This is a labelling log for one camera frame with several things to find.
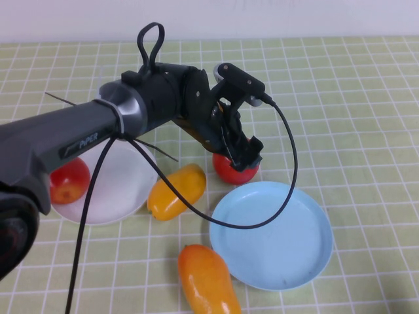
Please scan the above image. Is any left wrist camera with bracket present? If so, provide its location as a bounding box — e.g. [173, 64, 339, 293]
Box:
[212, 63, 266, 107]

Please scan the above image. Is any light blue round plate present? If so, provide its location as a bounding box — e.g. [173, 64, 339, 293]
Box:
[209, 181, 334, 292]

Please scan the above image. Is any green checked tablecloth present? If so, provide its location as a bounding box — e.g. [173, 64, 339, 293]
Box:
[0, 35, 419, 314]

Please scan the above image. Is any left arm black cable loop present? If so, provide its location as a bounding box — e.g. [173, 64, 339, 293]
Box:
[136, 22, 166, 78]

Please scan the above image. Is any yellow toy mango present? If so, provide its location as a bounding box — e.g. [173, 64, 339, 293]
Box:
[146, 163, 208, 222]

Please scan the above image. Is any red apple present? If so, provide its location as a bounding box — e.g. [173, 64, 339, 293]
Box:
[211, 137, 260, 184]
[48, 158, 92, 205]

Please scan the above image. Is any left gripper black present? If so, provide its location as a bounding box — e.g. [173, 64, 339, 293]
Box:
[173, 67, 264, 173]

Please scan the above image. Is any black zip tie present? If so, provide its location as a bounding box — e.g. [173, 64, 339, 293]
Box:
[96, 99, 180, 164]
[45, 92, 77, 107]

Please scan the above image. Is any white round plate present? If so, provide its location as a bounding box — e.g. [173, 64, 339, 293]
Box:
[48, 139, 159, 226]

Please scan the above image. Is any orange toy mango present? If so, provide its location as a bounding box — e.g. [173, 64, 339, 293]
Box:
[177, 244, 242, 314]

